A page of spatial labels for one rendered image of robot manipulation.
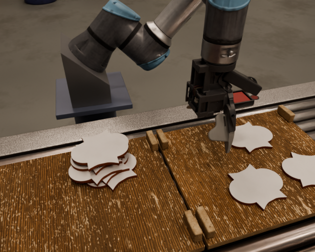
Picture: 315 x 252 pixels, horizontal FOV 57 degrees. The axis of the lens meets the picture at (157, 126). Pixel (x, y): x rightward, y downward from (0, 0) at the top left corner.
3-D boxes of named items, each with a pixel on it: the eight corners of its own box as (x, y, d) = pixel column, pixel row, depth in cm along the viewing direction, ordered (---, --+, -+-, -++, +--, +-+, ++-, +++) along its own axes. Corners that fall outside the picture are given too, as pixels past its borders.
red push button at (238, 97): (225, 97, 101) (226, 94, 100) (241, 94, 102) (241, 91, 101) (234, 106, 96) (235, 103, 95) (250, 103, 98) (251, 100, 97)
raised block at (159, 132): (155, 136, 81) (155, 128, 79) (161, 135, 81) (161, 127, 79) (162, 150, 76) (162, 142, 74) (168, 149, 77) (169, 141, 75)
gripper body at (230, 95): (184, 102, 68) (188, 54, 61) (217, 97, 70) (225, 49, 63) (198, 121, 62) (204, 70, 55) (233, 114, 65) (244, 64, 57)
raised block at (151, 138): (145, 138, 80) (145, 130, 78) (152, 137, 81) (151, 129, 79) (152, 152, 76) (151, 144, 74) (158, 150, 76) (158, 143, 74)
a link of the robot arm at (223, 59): (229, 29, 61) (251, 44, 54) (225, 50, 63) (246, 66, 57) (196, 33, 59) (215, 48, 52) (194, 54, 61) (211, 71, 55)
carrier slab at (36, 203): (-7, 172, 72) (-9, 167, 71) (151, 138, 82) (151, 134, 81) (-32, 327, 46) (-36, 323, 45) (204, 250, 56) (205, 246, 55)
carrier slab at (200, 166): (154, 138, 82) (153, 134, 81) (277, 113, 92) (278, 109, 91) (207, 250, 56) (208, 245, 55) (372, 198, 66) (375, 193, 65)
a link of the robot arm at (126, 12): (92, 22, 105) (115, -8, 101) (121, 47, 110) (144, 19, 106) (86, 27, 94) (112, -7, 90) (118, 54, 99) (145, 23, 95)
